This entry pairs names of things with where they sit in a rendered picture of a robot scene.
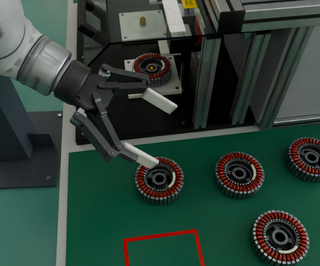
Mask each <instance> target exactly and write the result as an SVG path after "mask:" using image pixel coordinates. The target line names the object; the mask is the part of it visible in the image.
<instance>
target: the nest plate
mask: <svg viewBox="0 0 320 266"><path fill-rule="evenodd" d="M165 57H167V59H169V60H170V62H171V65H172V74H171V78H170V79H169V80H168V81H167V82H166V83H165V84H163V85H161V86H157V87H155V86H154V87H152V88H154V89H155V90H157V91H159V92H160V93H161V94H162V96H163V95H169V94H179V93H182V88H180V80H179V77H178V73H177V69H176V65H175V61H174V57H173V56H165ZM134 60H135V59H133V60H125V70H127V71H132V64H133V62H134ZM141 96H142V93H141V94H129V95H128V98H129V99H132V98H141Z"/></svg>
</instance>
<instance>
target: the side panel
mask: <svg viewBox="0 0 320 266"><path fill-rule="evenodd" d="M317 124H320V25H317V26H305V27H297V28H296V31H295V33H294V36H293V39H292V41H291V44H290V46H289V49H288V52H287V54H286V57H285V59H284V62H283V65H282V67H281V70H280V73H279V76H278V78H277V81H276V83H275V86H274V89H273V91H272V94H271V96H270V99H269V102H268V104H267V107H266V110H265V113H264V115H263V118H262V120H261V123H258V124H257V125H258V126H259V130H260V131H263V130H265V128H266V129H267V130H272V129H281V128H290V127H299V126H309V125H317Z"/></svg>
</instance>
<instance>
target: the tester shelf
mask: <svg viewBox="0 0 320 266"><path fill-rule="evenodd" d="M204 1H205V4H206V6H207V9H208V11H209V14H210V16H211V19H212V22H213V24H214V27H215V29H216V32H217V35H219V34H231V33H241V32H251V31H263V30H274V29H286V28H293V27H305V26H317V25H320V0H204Z"/></svg>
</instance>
